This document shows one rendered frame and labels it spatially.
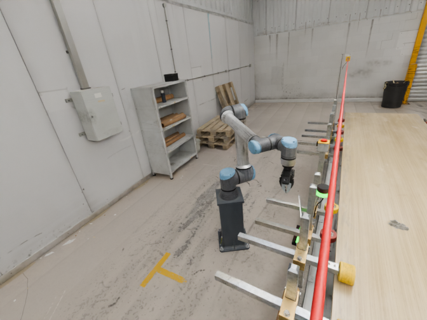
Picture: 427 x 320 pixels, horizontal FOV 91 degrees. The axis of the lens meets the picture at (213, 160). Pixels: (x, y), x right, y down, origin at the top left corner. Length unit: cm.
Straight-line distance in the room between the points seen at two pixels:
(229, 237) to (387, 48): 778
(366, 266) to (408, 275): 15
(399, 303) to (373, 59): 809
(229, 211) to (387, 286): 127
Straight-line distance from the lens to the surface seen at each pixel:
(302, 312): 99
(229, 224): 217
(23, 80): 292
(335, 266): 113
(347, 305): 112
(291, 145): 130
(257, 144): 132
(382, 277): 125
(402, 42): 893
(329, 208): 28
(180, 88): 408
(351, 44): 876
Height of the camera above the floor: 181
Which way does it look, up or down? 26 degrees down
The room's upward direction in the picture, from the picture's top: 7 degrees counter-clockwise
